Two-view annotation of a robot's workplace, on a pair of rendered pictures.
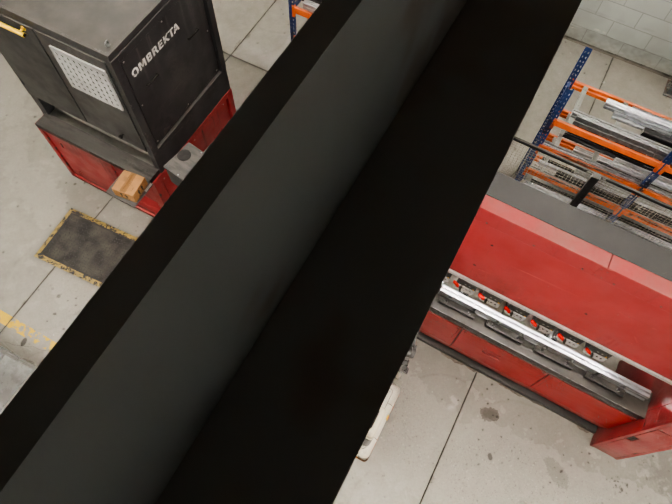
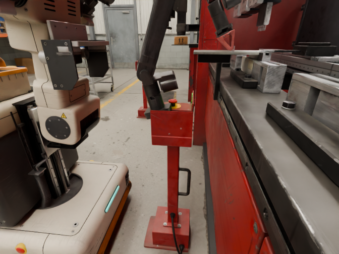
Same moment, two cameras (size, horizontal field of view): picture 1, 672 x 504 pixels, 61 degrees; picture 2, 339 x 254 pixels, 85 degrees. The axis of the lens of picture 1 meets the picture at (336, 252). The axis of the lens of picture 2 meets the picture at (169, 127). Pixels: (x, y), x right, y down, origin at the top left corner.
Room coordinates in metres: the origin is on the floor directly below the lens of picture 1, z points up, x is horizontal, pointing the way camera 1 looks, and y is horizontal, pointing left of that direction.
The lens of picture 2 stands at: (1.21, -1.17, 1.04)
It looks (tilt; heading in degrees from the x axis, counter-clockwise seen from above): 25 degrees down; 71
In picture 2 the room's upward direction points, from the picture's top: straight up
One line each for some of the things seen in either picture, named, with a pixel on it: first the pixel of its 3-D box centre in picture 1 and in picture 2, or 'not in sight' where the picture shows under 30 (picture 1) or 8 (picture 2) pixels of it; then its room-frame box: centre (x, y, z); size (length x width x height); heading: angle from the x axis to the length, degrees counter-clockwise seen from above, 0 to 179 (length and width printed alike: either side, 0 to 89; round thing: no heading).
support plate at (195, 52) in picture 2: not in sight; (222, 52); (1.74, -0.39, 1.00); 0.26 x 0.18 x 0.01; 153
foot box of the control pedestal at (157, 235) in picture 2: not in sight; (167, 226); (1.45, -0.47, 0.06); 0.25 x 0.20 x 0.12; 154
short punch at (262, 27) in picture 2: not in sight; (263, 17); (1.87, -0.46, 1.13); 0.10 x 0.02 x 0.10; 63
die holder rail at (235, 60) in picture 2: not in sight; (232, 58); (2.12, 0.03, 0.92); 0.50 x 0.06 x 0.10; 63
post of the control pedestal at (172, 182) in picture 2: not in sight; (173, 182); (1.47, -0.48, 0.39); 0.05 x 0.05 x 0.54; 64
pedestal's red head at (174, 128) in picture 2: not in sight; (173, 116); (1.47, -0.48, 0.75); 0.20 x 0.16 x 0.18; 64
